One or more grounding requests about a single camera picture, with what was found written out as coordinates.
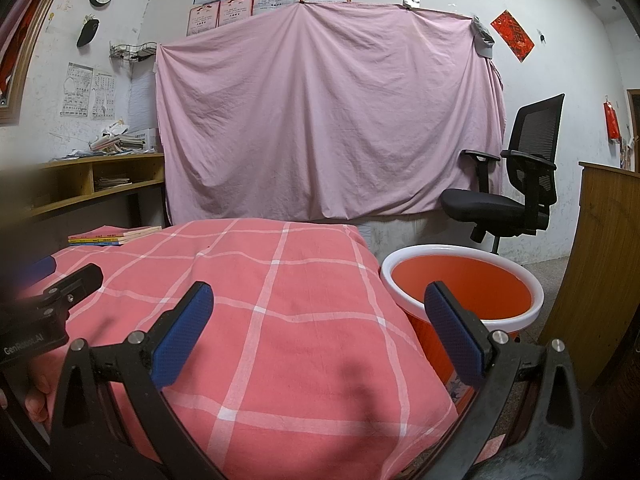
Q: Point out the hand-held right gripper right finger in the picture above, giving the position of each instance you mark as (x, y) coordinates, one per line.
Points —
(452, 340)

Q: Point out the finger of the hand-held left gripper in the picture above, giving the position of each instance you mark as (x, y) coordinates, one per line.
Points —
(75, 287)
(40, 267)

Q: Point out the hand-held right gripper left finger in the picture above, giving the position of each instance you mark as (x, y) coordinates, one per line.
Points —
(182, 340)

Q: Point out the orange bucket with white rim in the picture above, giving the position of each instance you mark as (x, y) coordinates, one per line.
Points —
(460, 285)

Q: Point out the person's left hand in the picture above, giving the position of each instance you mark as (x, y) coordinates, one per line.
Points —
(37, 400)

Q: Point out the yellow book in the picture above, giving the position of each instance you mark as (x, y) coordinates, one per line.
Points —
(85, 241)

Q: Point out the blue book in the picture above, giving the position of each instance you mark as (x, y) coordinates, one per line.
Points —
(110, 244)

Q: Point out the pink book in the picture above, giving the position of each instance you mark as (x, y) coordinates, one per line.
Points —
(115, 232)

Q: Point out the pink checked blanket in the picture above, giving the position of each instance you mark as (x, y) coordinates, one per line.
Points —
(280, 335)

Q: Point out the wooden shelf desk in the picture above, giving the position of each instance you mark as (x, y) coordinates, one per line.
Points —
(75, 165)

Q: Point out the papers in shelf cubby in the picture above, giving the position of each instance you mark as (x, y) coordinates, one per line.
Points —
(112, 182)

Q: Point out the black office chair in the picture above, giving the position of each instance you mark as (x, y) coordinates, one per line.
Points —
(480, 205)

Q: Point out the pile of loose papers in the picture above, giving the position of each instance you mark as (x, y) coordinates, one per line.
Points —
(110, 142)

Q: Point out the white cardboard box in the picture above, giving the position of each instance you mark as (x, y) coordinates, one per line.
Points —
(145, 139)

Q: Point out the wooden cabinet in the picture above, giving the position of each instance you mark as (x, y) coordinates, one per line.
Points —
(600, 260)

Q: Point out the white plastic sheet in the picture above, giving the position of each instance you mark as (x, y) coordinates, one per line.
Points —
(142, 100)

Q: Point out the black hanging pouch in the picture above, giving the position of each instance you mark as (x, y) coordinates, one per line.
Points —
(86, 34)

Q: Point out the pink hanging bed sheet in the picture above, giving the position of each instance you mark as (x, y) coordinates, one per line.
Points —
(325, 110)

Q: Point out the red hanging ornament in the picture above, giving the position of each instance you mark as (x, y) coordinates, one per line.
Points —
(612, 120)

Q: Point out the grey tape wad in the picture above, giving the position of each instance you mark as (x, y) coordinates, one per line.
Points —
(484, 37)

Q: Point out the silver clip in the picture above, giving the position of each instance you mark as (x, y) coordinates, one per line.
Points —
(411, 1)

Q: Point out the large printed wall sheet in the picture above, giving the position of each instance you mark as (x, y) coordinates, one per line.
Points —
(76, 90)

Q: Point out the small printed wall sheet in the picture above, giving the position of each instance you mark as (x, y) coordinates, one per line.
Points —
(102, 95)

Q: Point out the wooden frame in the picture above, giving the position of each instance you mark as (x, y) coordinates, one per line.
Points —
(20, 70)

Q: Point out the red paper wall decoration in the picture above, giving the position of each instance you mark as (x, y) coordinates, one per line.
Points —
(512, 35)

